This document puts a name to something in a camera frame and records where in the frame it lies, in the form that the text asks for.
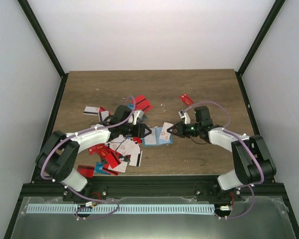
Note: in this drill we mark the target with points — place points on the white card red print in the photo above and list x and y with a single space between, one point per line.
164 134

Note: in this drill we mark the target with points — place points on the white card bottom centre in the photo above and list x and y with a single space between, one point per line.
121 167

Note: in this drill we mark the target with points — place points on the teal card holder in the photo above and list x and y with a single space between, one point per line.
154 139

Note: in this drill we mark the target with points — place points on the blue card bottom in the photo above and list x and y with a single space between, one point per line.
99 168

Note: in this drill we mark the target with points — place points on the white striped card left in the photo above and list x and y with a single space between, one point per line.
91 110

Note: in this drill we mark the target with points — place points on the large white card pile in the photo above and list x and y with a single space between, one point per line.
127 147

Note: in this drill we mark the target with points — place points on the light blue slotted rail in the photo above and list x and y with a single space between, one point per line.
189 209

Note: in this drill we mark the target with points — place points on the black aluminium frame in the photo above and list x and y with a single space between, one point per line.
158 185

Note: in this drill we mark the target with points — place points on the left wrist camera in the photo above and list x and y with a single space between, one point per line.
137 116

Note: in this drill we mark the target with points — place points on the red magnetic stripe card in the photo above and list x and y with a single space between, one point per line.
142 103

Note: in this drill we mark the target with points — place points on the red card far right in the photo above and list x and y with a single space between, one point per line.
186 99

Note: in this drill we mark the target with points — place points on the white striped card lower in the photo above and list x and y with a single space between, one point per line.
135 159

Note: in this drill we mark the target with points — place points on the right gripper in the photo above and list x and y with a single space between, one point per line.
181 130

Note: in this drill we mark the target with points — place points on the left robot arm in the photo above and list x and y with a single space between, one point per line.
57 157

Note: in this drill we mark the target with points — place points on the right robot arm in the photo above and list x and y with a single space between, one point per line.
253 163

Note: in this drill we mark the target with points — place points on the white striped card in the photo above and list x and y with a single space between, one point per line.
135 159
91 110

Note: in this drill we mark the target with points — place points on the red card in pile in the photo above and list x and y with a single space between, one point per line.
112 160

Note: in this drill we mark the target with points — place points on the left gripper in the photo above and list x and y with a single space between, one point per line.
140 130

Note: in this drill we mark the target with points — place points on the dark red striped card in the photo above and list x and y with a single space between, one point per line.
86 171

